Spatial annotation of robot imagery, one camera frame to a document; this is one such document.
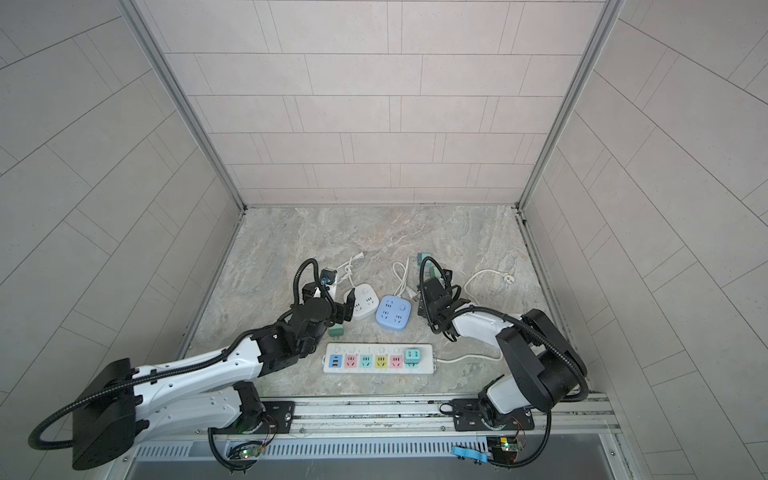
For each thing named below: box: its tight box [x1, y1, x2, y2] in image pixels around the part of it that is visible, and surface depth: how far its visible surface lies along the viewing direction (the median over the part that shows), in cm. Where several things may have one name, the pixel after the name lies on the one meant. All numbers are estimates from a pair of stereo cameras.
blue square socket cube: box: [375, 295, 413, 332], surface depth 88 cm
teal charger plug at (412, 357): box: [404, 349, 421, 367], surface depth 77 cm
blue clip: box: [451, 446, 489, 463], surface depth 67 cm
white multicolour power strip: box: [322, 343, 436, 374], surface depth 80 cm
